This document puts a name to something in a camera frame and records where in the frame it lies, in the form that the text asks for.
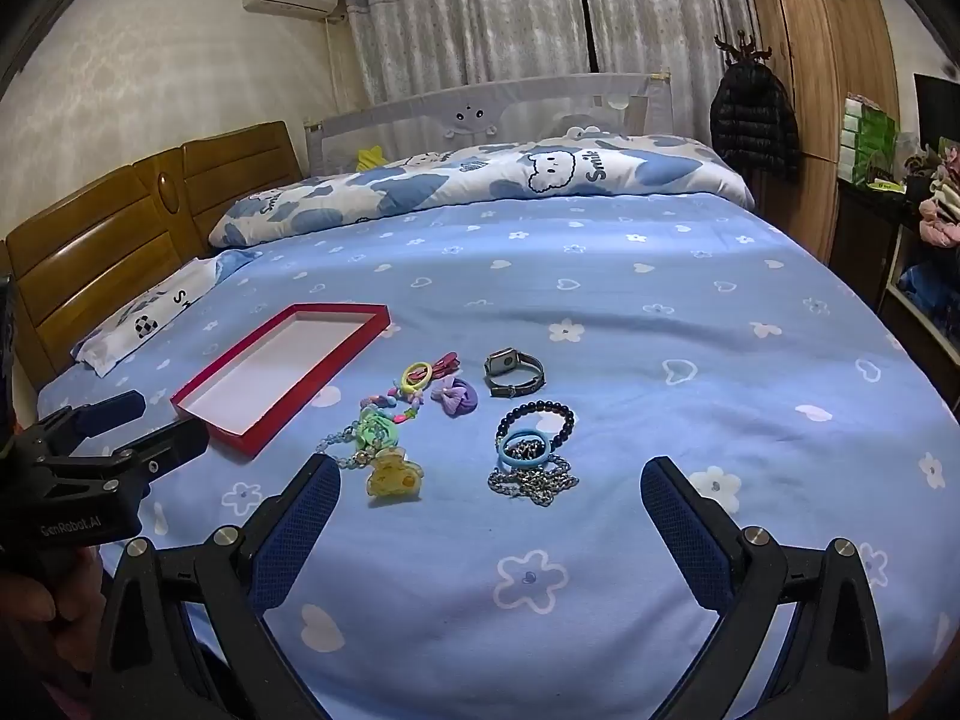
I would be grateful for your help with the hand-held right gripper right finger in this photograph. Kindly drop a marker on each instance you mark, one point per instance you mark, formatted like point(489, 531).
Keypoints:
point(682, 540)

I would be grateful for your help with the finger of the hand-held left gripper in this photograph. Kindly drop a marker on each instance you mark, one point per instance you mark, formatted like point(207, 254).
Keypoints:
point(161, 450)
point(112, 409)

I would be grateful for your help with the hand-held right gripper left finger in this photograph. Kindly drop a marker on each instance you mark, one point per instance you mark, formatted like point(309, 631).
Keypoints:
point(300, 540)

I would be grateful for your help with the red shallow box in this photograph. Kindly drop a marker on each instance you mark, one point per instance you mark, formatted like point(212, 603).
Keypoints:
point(277, 375)

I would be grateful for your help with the person's left hand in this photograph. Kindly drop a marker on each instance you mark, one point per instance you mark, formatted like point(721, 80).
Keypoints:
point(34, 615)

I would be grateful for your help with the blue and white pillow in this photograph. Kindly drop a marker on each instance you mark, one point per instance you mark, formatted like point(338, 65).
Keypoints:
point(165, 300)

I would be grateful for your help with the wooden headboard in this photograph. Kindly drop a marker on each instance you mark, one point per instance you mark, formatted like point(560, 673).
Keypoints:
point(90, 255)

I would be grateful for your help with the blue flower-print bed sheet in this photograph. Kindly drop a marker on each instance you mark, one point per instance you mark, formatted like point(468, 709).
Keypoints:
point(600, 300)

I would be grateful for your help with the yellow star toy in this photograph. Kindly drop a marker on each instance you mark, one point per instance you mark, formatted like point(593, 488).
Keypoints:
point(369, 157)

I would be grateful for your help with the dark desk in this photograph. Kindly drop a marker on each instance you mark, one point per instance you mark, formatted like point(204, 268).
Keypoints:
point(870, 232)

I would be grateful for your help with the blue and white quilt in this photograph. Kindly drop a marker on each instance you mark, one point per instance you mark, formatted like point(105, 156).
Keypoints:
point(487, 187)

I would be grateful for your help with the pile of pink clothes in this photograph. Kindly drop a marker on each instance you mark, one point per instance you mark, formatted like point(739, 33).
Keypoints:
point(937, 210)

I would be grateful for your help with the black puffer jacket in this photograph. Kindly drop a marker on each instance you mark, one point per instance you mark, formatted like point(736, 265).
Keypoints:
point(754, 120)

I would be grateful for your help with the stack of green boxes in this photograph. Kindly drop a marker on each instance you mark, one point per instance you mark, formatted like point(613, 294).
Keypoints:
point(870, 139)

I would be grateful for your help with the dark coat rack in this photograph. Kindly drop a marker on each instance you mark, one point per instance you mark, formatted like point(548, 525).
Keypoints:
point(742, 49)

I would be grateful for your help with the black screen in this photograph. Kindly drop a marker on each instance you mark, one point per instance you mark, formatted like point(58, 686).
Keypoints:
point(934, 109)

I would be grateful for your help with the wooden wardrobe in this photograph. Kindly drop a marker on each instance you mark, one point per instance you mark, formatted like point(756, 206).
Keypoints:
point(817, 52)

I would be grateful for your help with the grey patterned curtain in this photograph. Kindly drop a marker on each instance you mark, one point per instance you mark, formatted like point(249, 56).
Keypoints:
point(465, 15)
point(667, 7)

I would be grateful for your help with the grey bed guard rail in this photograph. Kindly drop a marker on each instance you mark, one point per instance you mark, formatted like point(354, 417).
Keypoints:
point(525, 101)

